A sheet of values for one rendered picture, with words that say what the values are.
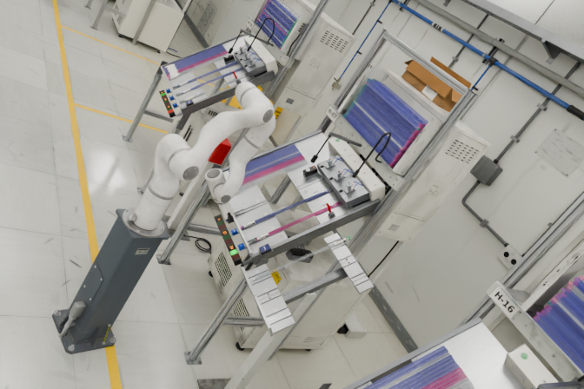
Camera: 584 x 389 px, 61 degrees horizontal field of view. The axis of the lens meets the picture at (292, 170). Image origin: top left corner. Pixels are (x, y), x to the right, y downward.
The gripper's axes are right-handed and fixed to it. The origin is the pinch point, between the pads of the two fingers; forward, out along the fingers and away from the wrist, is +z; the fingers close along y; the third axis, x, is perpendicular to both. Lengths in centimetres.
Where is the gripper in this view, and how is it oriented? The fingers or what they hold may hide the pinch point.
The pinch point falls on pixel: (229, 219)
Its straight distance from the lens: 248.2
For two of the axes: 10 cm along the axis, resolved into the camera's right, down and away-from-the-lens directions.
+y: 4.0, 5.8, -7.1
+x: 9.1, -3.8, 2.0
